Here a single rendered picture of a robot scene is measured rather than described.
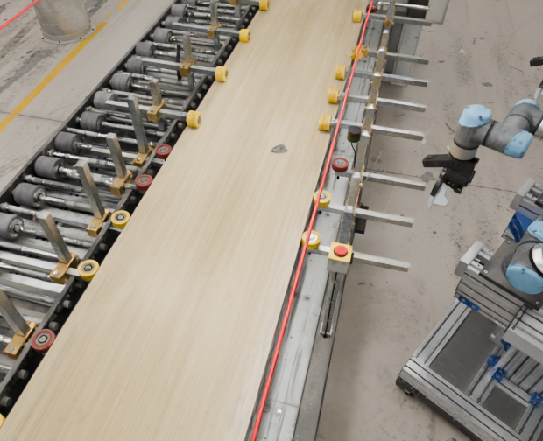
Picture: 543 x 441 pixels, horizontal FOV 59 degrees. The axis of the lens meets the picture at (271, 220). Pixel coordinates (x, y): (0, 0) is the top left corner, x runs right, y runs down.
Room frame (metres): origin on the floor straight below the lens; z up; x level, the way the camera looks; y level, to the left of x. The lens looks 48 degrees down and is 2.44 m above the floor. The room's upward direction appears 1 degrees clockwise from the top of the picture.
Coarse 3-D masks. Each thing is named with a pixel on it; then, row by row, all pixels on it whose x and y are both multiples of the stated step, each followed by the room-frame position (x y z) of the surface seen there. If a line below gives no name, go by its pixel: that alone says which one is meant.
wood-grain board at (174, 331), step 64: (320, 0) 3.57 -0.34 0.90; (256, 64) 2.66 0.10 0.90; (320, 64) 2.67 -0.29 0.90; (192, 128) 2.02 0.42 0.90; (256, 128) 2.03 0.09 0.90; (192, 192) 1.55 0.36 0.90; (256, 192) 1.55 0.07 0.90; (128, 256) 1.18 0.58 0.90; (192, 256) 1.18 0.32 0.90; (256, 256) 1.19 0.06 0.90; (128, 320) 0.89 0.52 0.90; (192, 320) 0.89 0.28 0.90; (256, 320) 0.89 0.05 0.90; (64, 384) 0.65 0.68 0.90; (128, 384) 0.65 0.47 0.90; (192, 384) 0.65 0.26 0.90; (256, 384) 0.65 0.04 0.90
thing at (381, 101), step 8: (344, 96) 2.24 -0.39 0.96; (352, 96) 2.24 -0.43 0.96; (360, 96) 2.24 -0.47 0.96; (368, 96) 2.24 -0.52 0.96; (384, 104) 2.19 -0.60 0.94; (392, 104) 2.18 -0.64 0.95; (400, 104) 2.17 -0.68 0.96; (408, 104) 2.17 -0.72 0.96; (416, 104) 2.17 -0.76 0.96; (424, 104) 2.17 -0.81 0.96
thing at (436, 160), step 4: (428, 156) 1.17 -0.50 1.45; (432, 156) 1.17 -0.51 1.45; (436, 156) 1.16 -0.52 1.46; (440, 156) 1.16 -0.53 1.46; (444, 156) 1.15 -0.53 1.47; (424, 160) 1.16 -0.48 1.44; (428, 160) 1.15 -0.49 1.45; (432, 160) 1.14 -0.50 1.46; (436, 160) 1.13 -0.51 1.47; (440, 160) 1.13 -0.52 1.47; (444, 160) 1.12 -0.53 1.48; (448, 160) 1.11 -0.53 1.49; (424, 164) 1.15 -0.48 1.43; (428, 164) 1.15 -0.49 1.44; (432, 164) 1.14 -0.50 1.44; (436, 164) 1.13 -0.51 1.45; (440, 164) 1.12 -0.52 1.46; (444, 164) 1.11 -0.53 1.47; (448, 164) 1.11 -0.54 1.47; (452, 164) 1.10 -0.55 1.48
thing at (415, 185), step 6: (336, 174) 1.75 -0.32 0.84; (342, 174) 1.74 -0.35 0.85; (348, 174) 1.74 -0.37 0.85; (366, 174) 1.73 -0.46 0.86; (372, 174) 1.73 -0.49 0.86; (378, 174) 1.73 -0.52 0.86; (372, 180) 1.71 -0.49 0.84; (378, 180) 1.70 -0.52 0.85; (384, 180) 1.69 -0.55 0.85; (390, 180) 1.69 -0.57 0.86; (396, 180) 1.69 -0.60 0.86; (402, 180) 1.69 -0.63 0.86; (408, 180) 1.69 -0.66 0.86; (414, 180) 1.69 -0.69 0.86; (402, 186) 1.67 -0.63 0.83; (408, 186) 1.67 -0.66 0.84; (414, 186) 1.66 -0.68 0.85; (420, 186) 1.65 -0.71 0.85
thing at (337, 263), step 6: (348, 246) 0.99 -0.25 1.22; (330, 252) 0.96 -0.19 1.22; (348, 252) 0.96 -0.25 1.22; (330, 258) 0.94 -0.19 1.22; (336, 258) 0.94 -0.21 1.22; (342, 258) 0.94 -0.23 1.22; (348, 258) 0.94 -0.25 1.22; (330, 264) 0.94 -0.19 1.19; (336, 264) 0.93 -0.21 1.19; (342, 264) 0.93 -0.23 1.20; (348, 264) 0.92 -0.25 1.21; (330, 270) 0.94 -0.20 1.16; (336, 270) 0.93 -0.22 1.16; (342, 270) 0.93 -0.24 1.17
